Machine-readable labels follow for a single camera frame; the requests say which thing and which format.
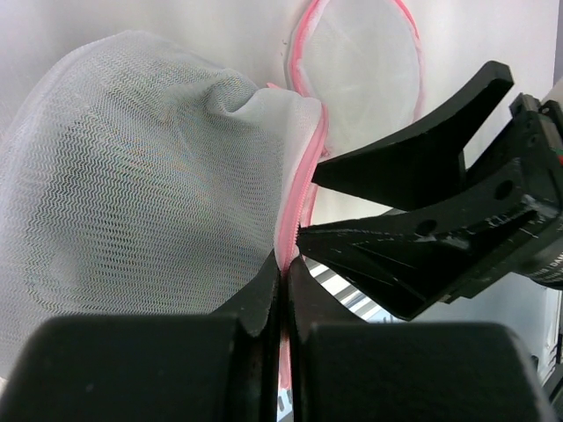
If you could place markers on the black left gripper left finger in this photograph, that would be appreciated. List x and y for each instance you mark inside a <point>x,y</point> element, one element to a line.
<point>222,366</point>

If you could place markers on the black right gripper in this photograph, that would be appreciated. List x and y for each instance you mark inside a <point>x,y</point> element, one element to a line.
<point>510,221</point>

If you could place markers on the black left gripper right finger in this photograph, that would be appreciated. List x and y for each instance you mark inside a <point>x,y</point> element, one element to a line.
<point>345,369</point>

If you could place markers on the white mesh laundry bag pink zipper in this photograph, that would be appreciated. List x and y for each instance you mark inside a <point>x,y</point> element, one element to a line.
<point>153,153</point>

